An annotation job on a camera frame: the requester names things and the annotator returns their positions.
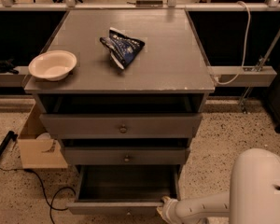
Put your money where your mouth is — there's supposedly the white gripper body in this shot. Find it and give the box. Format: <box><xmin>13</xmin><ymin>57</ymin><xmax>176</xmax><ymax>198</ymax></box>
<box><xmin>162</xmin><ymin>199</ymin><xmax>181</xmax><ymax>224</ymax></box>

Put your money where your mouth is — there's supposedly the grey bottom drawer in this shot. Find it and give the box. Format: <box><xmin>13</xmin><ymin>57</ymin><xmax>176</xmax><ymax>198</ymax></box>
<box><xmin>68</xmin><ymin>165</ymin><xmax>179</xmax><ymax>216</ymax></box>

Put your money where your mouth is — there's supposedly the grey drawer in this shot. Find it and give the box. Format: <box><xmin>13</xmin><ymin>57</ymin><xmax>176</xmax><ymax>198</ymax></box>
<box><xmin>40</xmin><ymin>114</ymin><xmax>202</xmax><ymax>139</ymax></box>
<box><xmin>62</xmin><ymin>147</ymin><xmax>189</xmax><ymax>165</ymax></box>
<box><xmin>68</xmin><ymin>165</ymin><xmax>179</xmax><ymax>216</ymax></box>

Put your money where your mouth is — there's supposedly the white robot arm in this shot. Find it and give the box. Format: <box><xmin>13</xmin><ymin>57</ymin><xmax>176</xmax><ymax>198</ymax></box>
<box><xmin>158</xmin><ymin>148</ymin><xmax>280</xmax><ymax>224</ymax></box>

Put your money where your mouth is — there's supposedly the grey wooden drawer cabinet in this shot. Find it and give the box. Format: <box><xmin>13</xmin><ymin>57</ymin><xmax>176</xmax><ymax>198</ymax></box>
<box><xmin>23</xmin><ymin>8</ymin><xmax>217</xmax><ymax>173</ymax></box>

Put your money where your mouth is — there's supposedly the grey middle drawer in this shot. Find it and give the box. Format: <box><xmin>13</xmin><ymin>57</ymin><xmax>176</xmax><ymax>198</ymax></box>
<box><xmin>62</xmin><ymin>147</ymin><xmax>189</xmax><ymax>165</ymax></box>

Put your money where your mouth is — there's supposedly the grey top drawer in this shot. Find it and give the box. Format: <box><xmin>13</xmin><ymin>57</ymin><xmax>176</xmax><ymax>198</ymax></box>
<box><xmin>40</xmin><ymin>114</ymin><xmax>202</xmax><ymax>139</ymax></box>

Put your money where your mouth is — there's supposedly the cardboard box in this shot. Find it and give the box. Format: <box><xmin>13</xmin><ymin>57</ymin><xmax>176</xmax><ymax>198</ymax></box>
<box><xmin>17</xmin><ymin>105</ymin><xmax>68</xmax><ymax>169</ymax></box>

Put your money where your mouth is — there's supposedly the blue crumpled chip bag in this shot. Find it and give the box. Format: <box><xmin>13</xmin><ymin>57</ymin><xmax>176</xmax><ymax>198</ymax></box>
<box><xmin>100</xmin><ymin>27</ymin><xmax>146</xmax><ymax>70</ymax></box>

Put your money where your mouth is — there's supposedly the black pole on floor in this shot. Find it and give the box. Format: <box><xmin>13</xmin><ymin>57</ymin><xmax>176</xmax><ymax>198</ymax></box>
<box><xmin>0</xmin><ymin>131</ymin><xmax>17</xmax><ymax>157</ymax></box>

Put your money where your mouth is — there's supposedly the white bowl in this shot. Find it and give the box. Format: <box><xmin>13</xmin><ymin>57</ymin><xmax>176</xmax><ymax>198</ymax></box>
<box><xmin>28</xmin><ymin>50</ymin><xmax>77</xmax><ymax>81</ymax></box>

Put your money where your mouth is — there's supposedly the black floor cable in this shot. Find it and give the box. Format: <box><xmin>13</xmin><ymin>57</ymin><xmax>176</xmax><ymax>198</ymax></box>
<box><xmin>0</xmin><ymin>163</ymin><xmax>77</xmax><ymax>224</ymax></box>

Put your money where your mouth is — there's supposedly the white hanging cable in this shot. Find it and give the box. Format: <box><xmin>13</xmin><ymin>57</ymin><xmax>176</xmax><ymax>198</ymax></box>
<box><xmin>213</xmin><ymin>0</ymin><xmax>253</xmax><ymax>86</ymax></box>

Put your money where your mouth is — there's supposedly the black object on rail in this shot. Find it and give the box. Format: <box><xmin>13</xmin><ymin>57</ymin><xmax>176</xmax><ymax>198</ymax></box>
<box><xmin>0</xmin><ymin>59</ymin><xmax>19</xmax><ymax>74</ymax></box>

